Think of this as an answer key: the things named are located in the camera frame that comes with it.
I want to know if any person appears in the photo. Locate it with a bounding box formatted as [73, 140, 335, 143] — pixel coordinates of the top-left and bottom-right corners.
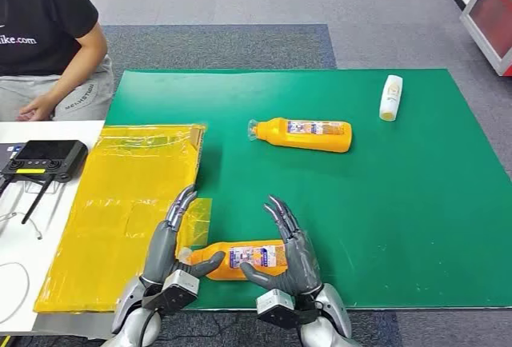
[0, 0, 115, 123]

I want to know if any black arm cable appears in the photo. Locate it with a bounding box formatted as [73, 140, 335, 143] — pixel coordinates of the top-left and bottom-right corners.
[136, 307, 162, 347]

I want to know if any white and red cabinet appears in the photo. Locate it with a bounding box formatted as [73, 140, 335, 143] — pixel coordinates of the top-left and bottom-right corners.
[459, 0, 512, 77]

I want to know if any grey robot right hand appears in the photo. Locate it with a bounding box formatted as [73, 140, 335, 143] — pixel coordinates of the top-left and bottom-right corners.
[239, 194, 323, 298]

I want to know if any white bottle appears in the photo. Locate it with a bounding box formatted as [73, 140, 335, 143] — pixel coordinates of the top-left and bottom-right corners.
[378, 74, 404, 122]

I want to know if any yellow plastic bag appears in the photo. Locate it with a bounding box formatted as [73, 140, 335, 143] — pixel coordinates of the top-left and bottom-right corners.
[33, 123, 212, 315]

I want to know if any green mat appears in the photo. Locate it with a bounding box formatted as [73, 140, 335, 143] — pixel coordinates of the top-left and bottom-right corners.
[104, 68, 512, 311]

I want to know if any grey laptop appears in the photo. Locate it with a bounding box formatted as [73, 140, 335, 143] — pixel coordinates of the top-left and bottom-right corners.
[0, 142, 23, 174]

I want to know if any white cable loop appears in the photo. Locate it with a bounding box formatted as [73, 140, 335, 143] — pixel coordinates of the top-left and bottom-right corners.
[0, 262, 32, 325]

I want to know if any person's hand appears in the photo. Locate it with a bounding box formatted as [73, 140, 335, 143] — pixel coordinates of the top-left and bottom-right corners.
[17, 94, 55, 123]

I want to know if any thin grey wire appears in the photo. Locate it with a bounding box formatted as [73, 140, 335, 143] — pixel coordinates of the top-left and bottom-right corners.
[0, 212, 44, 241]

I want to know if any black remote controller with antennas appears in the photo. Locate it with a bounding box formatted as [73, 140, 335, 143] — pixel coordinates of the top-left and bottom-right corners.
[0, 139, 89, 225]

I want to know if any orange bottle with label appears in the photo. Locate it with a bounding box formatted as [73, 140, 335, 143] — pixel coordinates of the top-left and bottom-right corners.
[247, 117, 353, 154]
[177, 239, 288, 282]

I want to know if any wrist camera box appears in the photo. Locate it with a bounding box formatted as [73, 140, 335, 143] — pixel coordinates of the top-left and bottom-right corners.
[142, 269, 200, 315]
[255, 289, 321, 331]

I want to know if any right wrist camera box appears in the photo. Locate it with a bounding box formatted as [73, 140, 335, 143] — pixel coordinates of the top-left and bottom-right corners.
[255, 289, 321, 331]

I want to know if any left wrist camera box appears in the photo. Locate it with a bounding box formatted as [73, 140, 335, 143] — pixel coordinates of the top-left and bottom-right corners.
[142, 269, 200, 315]

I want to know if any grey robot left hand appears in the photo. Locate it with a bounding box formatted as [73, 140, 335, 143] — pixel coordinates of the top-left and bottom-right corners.
[140, 184, 226, 287]

